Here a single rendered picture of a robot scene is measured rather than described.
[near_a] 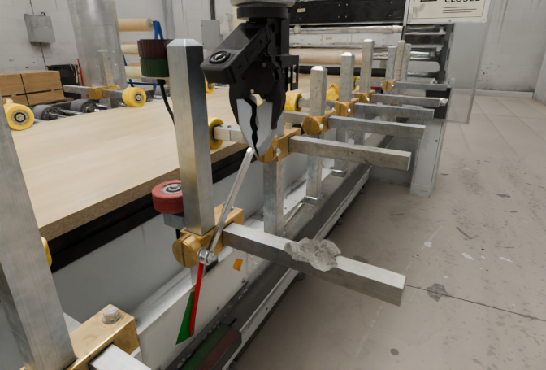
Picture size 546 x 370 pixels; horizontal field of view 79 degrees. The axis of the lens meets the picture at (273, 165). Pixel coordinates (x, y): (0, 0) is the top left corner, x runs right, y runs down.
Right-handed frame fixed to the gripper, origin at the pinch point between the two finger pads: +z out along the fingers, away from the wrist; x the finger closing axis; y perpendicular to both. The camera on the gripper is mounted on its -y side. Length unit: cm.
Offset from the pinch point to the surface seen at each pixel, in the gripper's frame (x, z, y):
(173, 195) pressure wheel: 15.1, 9.8, -4.0
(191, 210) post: 7.9, 9.3, -7.2
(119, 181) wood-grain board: 30.1, 10.5, -3.6
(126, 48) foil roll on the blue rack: 591, -3, 440
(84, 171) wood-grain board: 41.4, 10.5, -3.9
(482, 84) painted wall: -67, 75, 866
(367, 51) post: 8, -12, 93
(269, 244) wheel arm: -3.8, 14.5, -2.7
